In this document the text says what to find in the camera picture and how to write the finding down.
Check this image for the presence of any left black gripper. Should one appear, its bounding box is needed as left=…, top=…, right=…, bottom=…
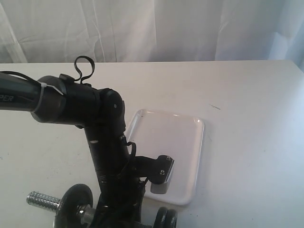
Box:
left=95, top=166, right=149, bottom=228

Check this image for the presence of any chrome threaded dumbbell bar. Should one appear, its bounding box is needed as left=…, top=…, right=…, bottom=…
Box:
left=26, top=191, right=95, bottom=224

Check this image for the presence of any black weight plate end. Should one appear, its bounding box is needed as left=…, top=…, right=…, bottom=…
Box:
left=153, top=207, right=168, bottom=228

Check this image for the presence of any black weight plate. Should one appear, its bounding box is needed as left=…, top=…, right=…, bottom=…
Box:
left=164, top=209, right=178, bottom=228
left=53, top=184, right=93, bottom=228

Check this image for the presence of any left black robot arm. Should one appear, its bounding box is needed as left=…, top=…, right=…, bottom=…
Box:
left=0, top=71, right=145, bottom=228

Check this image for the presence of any white rectangular tray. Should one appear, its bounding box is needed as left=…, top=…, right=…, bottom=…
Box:
left=125, top=109, right=205, bottom=206

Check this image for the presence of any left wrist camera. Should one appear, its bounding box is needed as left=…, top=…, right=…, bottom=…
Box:
left=134, top=155, right=174, bottom=195

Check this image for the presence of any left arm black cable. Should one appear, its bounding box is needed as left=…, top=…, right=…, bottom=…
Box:
left=0, top=56, right=138, bottom=181

